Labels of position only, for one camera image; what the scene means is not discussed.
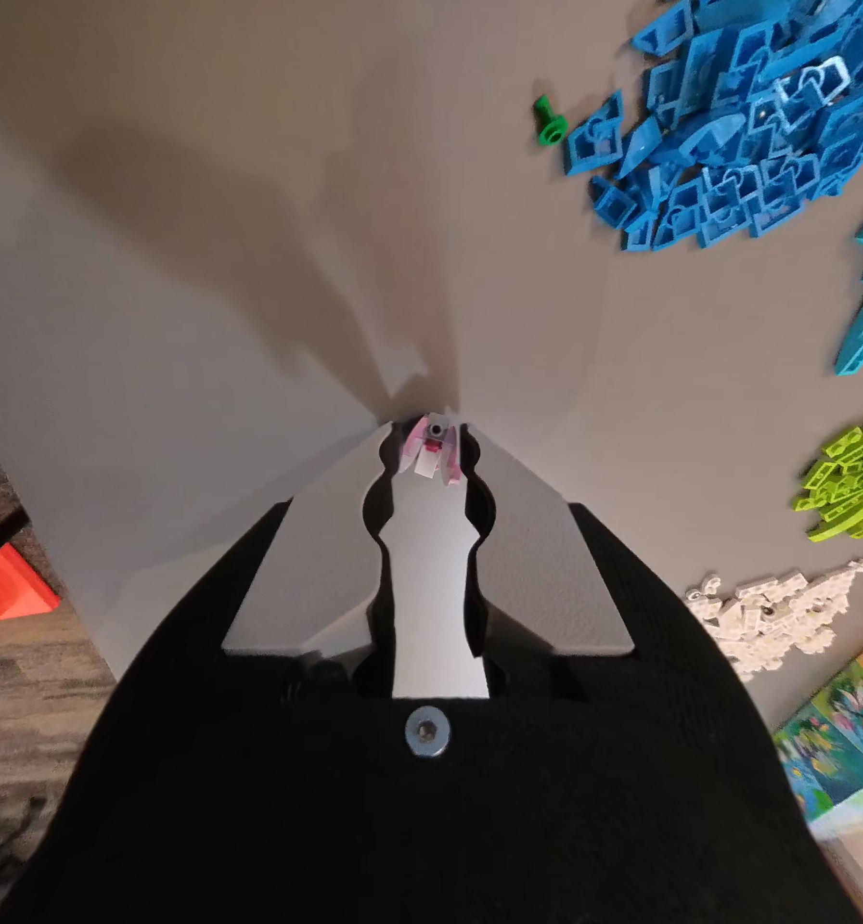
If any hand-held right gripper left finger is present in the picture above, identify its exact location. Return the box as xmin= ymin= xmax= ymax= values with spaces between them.
xmin=222 ymin=422 xmax=394 ymax=659

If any pile of lime lego pieces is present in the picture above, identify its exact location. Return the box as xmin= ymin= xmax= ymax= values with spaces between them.
xmin=794 ymin=408 xmax=863 ymax=542

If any small pink lego assembly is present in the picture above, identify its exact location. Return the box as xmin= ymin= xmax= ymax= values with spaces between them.
xmin=399 ymin=413 xmax=468 ymax=486

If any pile of white lego pieces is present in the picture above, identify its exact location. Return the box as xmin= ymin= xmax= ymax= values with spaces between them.
xmin=684 ymin=557 xmax=863 ymax=683

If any red plastic object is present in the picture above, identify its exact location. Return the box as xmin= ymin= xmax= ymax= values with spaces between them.
xmin=0 ymin=521 xmax=63 ymax=643

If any pile of blue lego pieces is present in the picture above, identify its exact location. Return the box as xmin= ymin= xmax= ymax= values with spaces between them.
xmin=563 ymin=0 xmax=863 ymax=254

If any small green lego piece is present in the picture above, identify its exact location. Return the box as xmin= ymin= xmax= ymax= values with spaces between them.
xmin=534 ymin=95 xmax=568 ymax=147

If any colourful instruction booklet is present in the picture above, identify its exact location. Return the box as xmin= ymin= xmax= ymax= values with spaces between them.
xmin=772 ymin=635 xmax=863 ymax=842

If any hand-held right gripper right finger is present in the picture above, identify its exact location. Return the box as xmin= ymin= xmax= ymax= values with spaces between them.
xmin=460 ymin=423 xmax=635 ymax=658

